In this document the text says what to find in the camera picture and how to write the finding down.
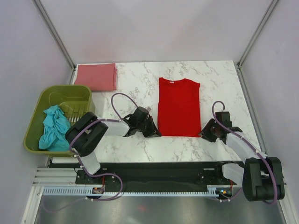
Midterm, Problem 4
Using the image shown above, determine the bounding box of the teal t shirt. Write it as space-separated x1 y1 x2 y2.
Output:
38 105 71 152

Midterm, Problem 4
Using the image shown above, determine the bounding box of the olive green laundry basket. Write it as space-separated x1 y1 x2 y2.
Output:
23 85 95 157

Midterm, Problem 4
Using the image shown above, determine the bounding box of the red t shirt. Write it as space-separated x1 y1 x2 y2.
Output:
157 77 201 138

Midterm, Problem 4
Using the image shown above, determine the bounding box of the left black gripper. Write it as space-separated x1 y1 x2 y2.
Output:
136 116 161 138

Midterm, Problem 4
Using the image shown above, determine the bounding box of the right aluminium frame post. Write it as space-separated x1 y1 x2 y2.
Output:
235 0 280 70

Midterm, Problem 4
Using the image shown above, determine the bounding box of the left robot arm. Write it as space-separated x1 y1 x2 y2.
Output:
65 106 162 183

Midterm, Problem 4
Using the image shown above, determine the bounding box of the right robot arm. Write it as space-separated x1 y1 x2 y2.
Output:
200 112 285 203

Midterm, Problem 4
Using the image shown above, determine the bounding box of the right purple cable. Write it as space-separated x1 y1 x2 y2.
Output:
211 100 282 206

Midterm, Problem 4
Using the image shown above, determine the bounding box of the left aluminium frame post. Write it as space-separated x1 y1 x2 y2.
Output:
32 0 76 70

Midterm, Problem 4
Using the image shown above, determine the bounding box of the folded pink t shirt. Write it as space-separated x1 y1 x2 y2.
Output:
74 63 117 91

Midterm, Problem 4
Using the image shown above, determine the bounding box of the aluminium frame post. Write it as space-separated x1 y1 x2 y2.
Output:
235 0 280 70
32 0 76 70

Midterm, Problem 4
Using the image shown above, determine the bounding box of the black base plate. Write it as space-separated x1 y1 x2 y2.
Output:
75 161 231 192

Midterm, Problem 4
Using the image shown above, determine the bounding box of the white slotted cable duct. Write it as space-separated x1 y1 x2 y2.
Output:
43 185 231 197

